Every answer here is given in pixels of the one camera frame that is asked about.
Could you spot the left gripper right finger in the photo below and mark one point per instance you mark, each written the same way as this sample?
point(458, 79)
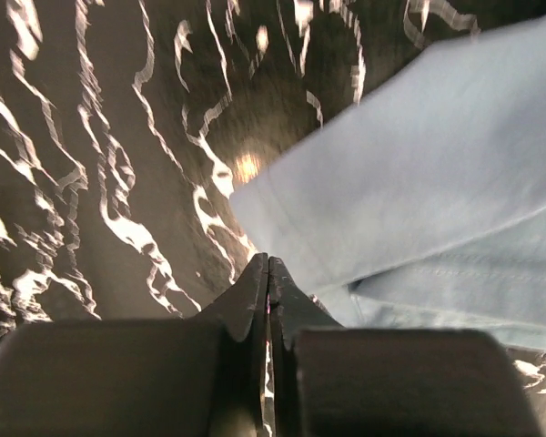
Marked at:
point(334, 381)

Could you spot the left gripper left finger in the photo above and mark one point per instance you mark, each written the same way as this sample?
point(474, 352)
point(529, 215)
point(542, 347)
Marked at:
point(200, 376)

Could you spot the grey-blue t shirt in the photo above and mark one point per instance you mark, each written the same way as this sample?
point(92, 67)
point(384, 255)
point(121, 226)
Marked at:
point(424, 206)

